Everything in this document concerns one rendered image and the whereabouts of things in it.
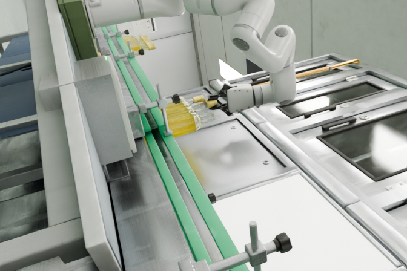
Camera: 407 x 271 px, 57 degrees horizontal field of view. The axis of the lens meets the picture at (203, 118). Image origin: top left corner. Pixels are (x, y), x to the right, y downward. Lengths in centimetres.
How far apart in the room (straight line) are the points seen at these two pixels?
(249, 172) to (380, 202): 39
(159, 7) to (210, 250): 76
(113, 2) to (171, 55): 625
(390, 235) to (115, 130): 71
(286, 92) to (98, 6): 66
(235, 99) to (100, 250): 90
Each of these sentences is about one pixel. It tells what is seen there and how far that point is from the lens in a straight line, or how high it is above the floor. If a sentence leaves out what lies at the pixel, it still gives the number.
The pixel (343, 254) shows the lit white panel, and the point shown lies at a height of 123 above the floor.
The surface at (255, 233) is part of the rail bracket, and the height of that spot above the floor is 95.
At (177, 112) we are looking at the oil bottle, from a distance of 133.
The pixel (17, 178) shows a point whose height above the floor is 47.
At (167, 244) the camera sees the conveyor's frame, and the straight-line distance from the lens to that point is 77.
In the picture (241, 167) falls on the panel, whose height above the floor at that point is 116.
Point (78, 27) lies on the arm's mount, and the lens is 113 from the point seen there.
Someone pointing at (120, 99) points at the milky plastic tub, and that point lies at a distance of 88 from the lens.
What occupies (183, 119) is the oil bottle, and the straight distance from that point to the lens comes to 127.
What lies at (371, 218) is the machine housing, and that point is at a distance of 109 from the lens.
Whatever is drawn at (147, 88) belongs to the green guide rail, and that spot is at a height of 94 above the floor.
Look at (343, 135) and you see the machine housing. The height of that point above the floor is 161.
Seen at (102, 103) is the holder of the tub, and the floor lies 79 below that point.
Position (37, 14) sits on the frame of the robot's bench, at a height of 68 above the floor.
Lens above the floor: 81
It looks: 13 degrees up
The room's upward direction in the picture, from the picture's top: 75 degrees clockwise
